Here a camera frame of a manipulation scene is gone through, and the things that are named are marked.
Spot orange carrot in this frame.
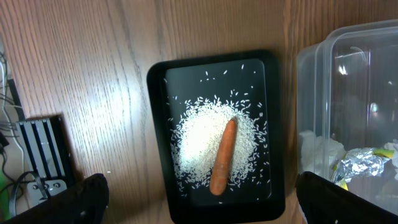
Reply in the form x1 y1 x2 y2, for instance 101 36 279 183
210 119 237 196

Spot white paper napkin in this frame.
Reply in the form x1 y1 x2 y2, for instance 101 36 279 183
298 130 346 179

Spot pile of white rice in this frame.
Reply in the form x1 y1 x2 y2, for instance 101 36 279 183
163 63 271 205

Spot yellow silver snack wrapper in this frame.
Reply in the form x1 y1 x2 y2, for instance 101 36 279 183
331 147 397 190

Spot clear plastic bin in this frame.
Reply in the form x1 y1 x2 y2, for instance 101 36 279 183
297 20 397 213

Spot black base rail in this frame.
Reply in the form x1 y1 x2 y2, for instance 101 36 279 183
16 115 75 187

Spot grey control box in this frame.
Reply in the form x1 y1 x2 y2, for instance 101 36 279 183
27 179 67 207

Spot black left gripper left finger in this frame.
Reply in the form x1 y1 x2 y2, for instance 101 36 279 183
5 174 109 224

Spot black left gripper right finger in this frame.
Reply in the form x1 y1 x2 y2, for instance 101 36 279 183
295 171 397 224

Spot black tray bin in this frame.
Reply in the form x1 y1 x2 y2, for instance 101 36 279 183
147 50 285 223

